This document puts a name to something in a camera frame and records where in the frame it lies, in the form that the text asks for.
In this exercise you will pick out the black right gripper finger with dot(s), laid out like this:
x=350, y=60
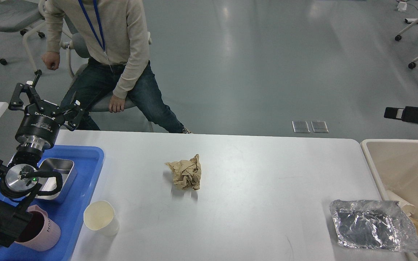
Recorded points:
x=394, y=113

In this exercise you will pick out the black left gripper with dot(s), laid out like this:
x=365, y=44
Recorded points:
x=39, y=127

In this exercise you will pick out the stainless steel rectangular tray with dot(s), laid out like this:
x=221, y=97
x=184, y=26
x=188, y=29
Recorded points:
x=68, y=172

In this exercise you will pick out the pink ribbed mug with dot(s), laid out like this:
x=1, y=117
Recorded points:
x=41, y=233

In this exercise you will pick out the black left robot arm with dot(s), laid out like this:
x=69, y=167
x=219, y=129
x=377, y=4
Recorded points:
x=21, y=180

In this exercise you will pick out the beige plastic bin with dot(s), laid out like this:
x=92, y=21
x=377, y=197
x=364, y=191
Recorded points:
x=394, y=165

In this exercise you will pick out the grey office chair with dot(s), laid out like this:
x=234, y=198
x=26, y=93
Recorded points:
x=78, y=44

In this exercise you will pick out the blue plastic tray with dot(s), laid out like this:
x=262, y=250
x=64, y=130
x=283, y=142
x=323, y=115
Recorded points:
x=68, y=215

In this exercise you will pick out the metal floor outlet plate right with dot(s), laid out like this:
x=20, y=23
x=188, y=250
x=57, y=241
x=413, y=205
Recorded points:
x=319, y=127

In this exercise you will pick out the metal floor outlet plate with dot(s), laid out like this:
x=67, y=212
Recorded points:
x=319, y=127
x=300, y=126

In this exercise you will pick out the metal floor outlet plate left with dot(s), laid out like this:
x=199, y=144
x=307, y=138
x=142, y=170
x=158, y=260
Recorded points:
x=300, y=126

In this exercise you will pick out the person in beige sweater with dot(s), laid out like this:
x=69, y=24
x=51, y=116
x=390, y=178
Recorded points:
x=116, y=36

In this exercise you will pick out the white power adapter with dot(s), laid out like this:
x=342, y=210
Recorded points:
x=401, y=6

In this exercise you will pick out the crumpled silver foil bag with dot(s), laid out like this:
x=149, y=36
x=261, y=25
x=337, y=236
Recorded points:
x=374, y=224

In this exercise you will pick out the cream paper cup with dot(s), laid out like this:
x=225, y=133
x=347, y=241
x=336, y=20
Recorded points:
x=100, y=217

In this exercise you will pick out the crumpled brown paper ball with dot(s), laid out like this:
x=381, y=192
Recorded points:
x=187, y=174

